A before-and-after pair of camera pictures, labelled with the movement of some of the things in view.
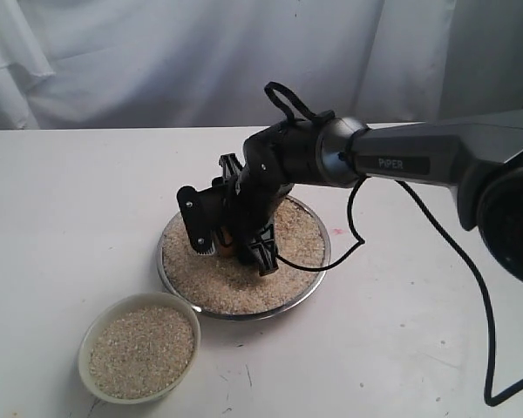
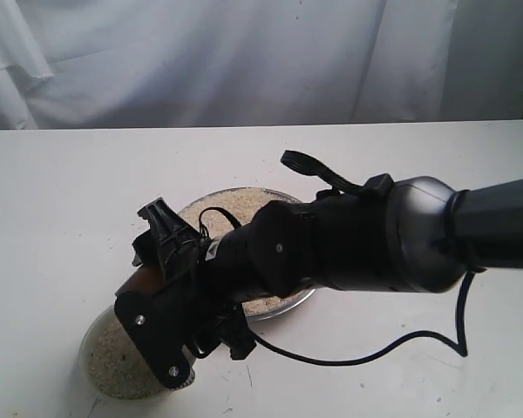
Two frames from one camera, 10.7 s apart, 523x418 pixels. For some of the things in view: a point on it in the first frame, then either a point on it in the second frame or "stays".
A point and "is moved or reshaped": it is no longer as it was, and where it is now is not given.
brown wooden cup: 227,249 is moved or reshaped
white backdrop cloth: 205,64 stays
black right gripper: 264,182 to 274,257
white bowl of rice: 139,347 stays
